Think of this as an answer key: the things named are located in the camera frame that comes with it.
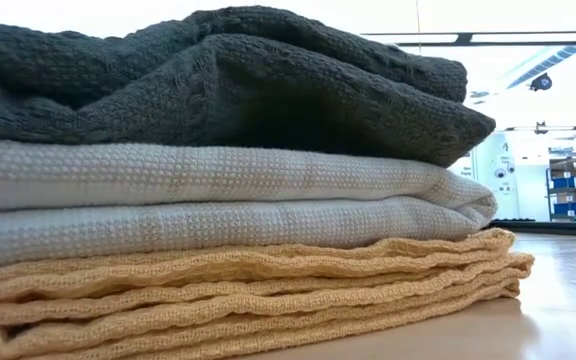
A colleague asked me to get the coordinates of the black hanging camera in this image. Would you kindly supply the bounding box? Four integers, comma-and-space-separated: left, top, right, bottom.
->
529, 72, 554, 93

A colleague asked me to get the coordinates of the white towel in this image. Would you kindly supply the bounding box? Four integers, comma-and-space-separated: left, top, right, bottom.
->
0, 133, 499, 275

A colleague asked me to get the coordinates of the black table frame rail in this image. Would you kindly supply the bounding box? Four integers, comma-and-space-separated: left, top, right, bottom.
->
485, 218, 576, 239

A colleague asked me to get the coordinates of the grey towel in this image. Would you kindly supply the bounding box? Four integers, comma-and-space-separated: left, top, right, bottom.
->
0, 5, 498, 169

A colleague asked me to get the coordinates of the thin hanging cable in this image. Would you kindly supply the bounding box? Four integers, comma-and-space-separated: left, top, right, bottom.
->
414, 0, 424, 55

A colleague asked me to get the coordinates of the tan waffle towel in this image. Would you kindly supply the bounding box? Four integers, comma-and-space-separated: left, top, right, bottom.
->
0, 228, 536, 360

